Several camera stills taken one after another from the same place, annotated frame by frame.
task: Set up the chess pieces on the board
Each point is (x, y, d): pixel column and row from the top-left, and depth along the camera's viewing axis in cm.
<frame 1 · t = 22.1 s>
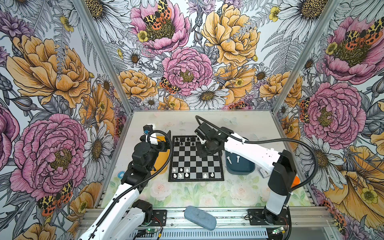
left hand: (162, 135, 75), fingers open
right hand: (202, 157, 81), fingers open
black white chessboard: (186, 165, 93), point 2 cm above the table

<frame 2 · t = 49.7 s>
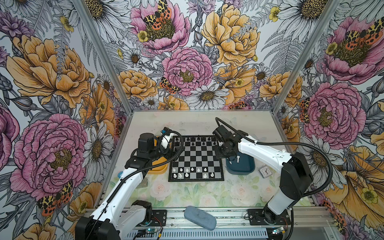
left hand: (177, 148, 79), fingers open
right hand: (221, 158, 84), fingers closed
the named things where they were.

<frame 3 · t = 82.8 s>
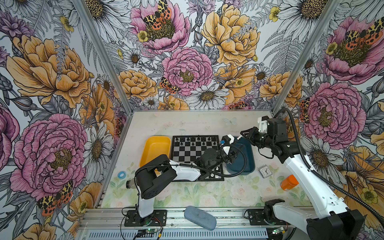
left hand: (240, 145, 77), fingers open
right hand: (241, 137, 76), fingers closed
orange plastic bottle: (282, 185, 85), point 2 cm above the table
the other named things where they were.

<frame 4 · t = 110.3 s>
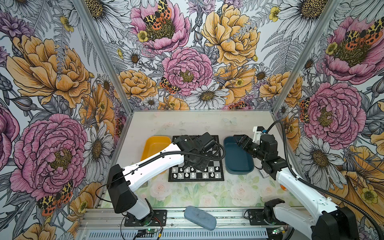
left hand: (197, 168, 73), fingers closed
right hand: (236, 142, 81), fingers open
